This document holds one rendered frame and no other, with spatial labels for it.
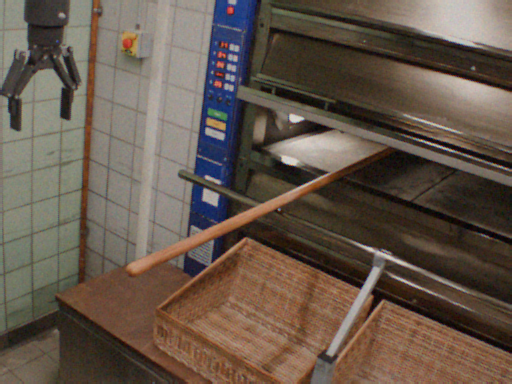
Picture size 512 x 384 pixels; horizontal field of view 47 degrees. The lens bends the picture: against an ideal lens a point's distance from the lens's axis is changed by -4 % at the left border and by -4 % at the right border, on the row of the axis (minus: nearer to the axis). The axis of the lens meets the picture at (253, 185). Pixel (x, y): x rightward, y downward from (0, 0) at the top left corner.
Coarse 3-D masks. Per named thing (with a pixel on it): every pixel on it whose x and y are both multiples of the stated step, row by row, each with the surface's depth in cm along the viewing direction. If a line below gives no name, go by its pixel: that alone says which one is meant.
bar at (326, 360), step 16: (192, 176) 192; (224, 192) 185; (304, 224) 171; (336, 240) 166; (352, 240) 164; (368, 256) 161; (384, 256) 158; (416, 272) 154; (432, 272) 152; (368, 288) 157; (448, 288) 149; (464, 288) 147; (496, 304) 143; (352, 320) 154; (336, 336) 153; (336, 352) 152; (320, 368) 150
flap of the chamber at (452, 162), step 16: (240, 96) 202; (256, 96) 199; (288, 112) 192; (304, 112) 189; (336, 128) 184; (352, 128) 181; (384, 144) 176; (400, 144) 173; (432, 160) 168; (448, 160) 166; (480, 176) 161; (496, 176) 158
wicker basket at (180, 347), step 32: (224, 256) 221; (256, 256) 226; (288, 256) 220; (192, 288) 210; (224, 288) 228; (256, 288) 226; (288, 288) 219; (320, 288) 212; (352, 288) 205; (160, 320) 198; (192, 320) 217; (224, 320) 222; (256, 320) 225; (320, 320) 212; (192, 352) 201; (224, 352) 183; (256, 352) 207; (288, 352) 209; (320, 352) 211
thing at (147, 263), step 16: (368, 160) 224; (336, 176) 203; (288, 192) 181; (304, 192) 185; (256, 208) 166; (272, 208) 171; (224, 224) 154; (240, 224) 159; (192, 240) 144; (208, 240) 148; (160, 256) 135; (176, 256) 139; (128, 272) 129; (144, 272) 131
